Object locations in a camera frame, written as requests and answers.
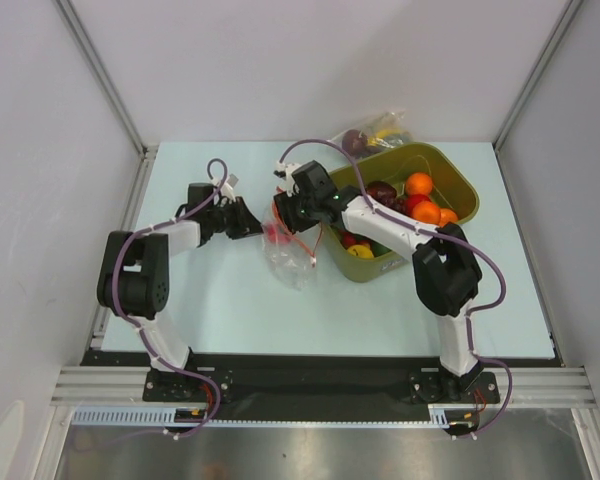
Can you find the white slotted cable duct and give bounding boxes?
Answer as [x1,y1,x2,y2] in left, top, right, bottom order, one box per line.
[71,405,474,429]

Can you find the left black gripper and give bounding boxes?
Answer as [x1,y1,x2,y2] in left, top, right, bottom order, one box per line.
[207,197,268,240]

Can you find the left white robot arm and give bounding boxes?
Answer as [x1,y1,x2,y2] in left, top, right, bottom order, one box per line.
[96,183,262,401]

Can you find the dark purple fake plum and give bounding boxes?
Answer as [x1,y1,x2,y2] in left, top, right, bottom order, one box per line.
[341,129,367,158]

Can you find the yellow fake apple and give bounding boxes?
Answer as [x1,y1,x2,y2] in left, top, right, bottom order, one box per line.
[347,244,374,259]

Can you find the olive green plastic bin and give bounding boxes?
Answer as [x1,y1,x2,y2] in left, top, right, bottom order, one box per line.
[322,142,480,283]

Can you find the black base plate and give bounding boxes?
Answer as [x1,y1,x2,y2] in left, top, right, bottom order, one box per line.
[79,349,501,421]

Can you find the orange fake fruit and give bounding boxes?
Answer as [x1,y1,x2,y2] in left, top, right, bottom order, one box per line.
[438,208,459,227]
[404,172,434,196]

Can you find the red fake apple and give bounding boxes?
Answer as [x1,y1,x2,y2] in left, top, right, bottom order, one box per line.
[262,223,292,246]
[404,194,430,216]

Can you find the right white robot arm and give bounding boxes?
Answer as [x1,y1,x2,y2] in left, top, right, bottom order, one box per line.
[274,161,482,401]

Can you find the small orange fake tangerine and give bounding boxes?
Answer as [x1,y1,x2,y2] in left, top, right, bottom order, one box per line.
[411,201,441,225]

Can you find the fake lychee bunch with leaf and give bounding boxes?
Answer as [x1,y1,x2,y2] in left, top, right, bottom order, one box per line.
[340,231,360,249]

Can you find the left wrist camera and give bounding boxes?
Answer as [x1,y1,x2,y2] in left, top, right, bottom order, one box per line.
[220,174,238,202]

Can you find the aluminium frame rail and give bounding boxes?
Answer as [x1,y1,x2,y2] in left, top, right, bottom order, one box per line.
[51,366,149,406]

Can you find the orange fake fruit far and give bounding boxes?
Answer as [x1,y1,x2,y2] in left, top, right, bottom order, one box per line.
[404,172,434,196]

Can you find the dark purple fake grapes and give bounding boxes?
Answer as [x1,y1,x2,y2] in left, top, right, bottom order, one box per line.
[379,196,406,214]

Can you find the orange fake fruit near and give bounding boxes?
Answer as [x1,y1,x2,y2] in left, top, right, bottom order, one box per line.
[438,208,459,227]

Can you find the clear zip bag orange seal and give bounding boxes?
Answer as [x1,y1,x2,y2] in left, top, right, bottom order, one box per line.
[261,200,323,291]

